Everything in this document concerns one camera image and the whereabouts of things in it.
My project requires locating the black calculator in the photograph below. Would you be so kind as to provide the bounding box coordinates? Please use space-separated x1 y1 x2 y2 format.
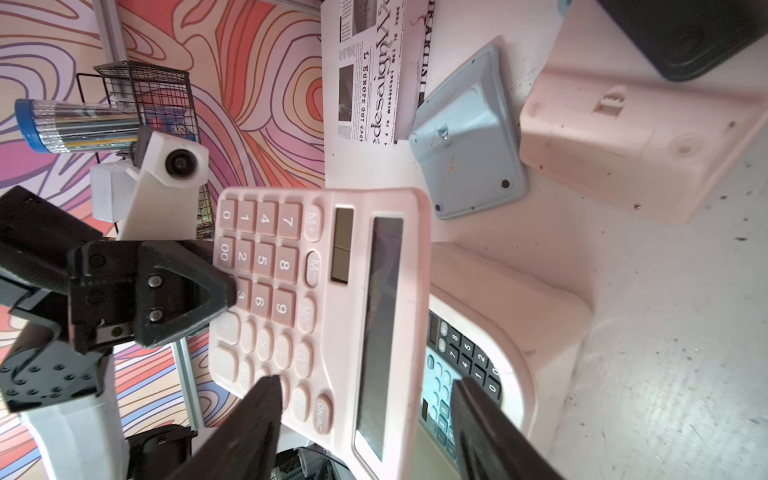
426 311 503 405
599 0 767 82

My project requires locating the blue lid pencil jar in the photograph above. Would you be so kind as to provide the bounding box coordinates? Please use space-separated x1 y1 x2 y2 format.
14 99 140 154

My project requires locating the light blue calculator far left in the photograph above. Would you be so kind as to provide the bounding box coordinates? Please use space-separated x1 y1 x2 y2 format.
409 44 528 221

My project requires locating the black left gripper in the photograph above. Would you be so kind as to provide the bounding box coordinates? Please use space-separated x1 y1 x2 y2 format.
1 186 236 413

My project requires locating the pink calculator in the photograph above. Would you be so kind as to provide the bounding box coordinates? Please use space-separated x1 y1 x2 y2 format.
208 187 431 479
520 1 767 224

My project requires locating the black wire side basket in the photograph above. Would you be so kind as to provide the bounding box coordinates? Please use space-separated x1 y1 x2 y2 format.
72 61 200 223

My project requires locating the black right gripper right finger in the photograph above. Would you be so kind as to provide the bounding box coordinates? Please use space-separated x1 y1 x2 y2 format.
450 378 562 480

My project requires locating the cream plastic storage box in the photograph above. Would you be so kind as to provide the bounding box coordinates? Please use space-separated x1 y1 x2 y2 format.
410 243 593 479

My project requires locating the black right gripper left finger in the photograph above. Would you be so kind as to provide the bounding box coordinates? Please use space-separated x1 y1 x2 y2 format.
170 375 283 480

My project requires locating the design weekly magazine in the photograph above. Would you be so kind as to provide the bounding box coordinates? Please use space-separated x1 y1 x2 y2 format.
321 0 436 146

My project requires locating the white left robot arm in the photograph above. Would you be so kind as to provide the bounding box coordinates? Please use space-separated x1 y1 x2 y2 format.
1 186 235 479

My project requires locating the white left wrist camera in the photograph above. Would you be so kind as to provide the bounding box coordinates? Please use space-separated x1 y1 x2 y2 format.
89 126 209 240

